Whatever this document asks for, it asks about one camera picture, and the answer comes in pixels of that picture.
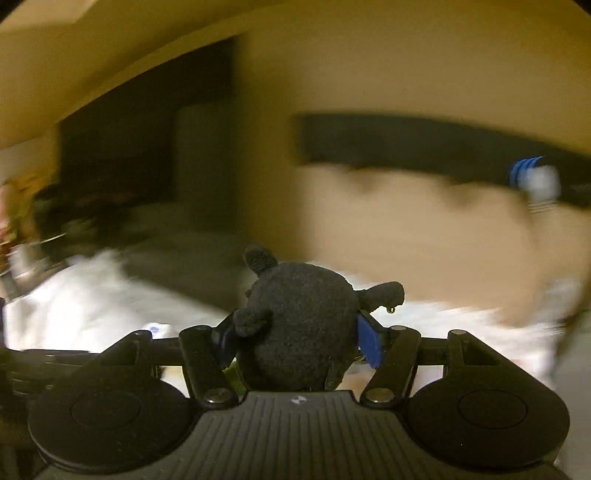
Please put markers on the black plush toy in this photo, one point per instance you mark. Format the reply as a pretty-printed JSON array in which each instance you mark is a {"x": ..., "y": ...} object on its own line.
[{"x": 300, "y": 323}]

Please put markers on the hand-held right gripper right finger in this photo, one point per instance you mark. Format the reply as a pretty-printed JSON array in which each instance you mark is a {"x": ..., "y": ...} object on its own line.
[{"x": 369, "y": 342}]

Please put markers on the white bedsheet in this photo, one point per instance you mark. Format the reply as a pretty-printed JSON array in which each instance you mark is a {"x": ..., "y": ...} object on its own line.
[{"x": 92, "y": 300}]

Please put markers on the black bar with blue stripes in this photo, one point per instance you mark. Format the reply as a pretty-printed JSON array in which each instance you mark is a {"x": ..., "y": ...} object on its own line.
[{"x": 415, "y": 143}]

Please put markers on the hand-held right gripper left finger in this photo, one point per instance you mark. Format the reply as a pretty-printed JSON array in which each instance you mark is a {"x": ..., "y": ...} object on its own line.
[{"x": 225, "y": 342}]

